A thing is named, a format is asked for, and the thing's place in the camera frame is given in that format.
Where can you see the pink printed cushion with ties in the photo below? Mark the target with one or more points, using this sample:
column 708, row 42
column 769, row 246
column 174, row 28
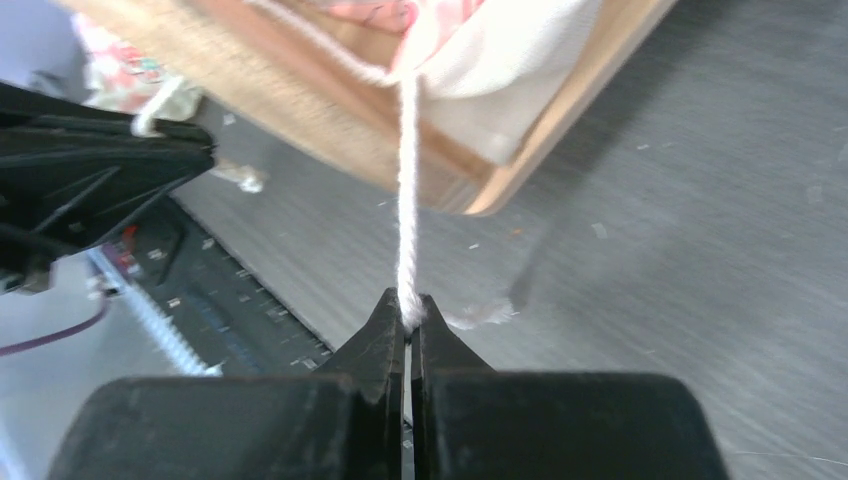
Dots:
column 373, row 89

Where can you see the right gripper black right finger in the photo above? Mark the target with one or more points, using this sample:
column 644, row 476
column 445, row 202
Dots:
column 471, row 421

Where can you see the wooden slatted pet bed frame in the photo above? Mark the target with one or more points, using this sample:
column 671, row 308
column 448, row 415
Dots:
column 473, row 188

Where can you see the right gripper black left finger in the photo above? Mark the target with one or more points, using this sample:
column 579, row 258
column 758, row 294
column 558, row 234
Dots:
column 341, row 421

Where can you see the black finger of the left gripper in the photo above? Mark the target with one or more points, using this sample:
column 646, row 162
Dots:
column 73, row 176

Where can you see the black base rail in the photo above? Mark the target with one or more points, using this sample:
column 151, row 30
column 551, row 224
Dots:
column 203, row 310

